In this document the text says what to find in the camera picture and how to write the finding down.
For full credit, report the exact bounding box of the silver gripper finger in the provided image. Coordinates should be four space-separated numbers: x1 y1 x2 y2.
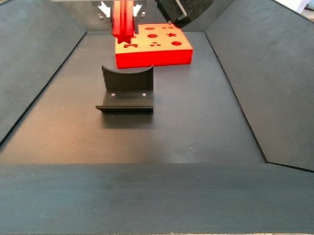
97 1 112 18
132 4 145 18

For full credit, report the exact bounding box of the red star-shaped peg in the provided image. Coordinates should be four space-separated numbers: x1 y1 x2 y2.
112 0 135 43

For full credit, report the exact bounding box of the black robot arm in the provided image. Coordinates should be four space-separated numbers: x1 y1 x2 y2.
96 0 214 28

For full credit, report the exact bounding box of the dark grey curved fixture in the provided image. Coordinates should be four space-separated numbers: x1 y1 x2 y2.
96 67 153 112

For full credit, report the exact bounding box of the red shape-hole insertion block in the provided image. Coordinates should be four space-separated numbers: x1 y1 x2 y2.
115 23 194 69

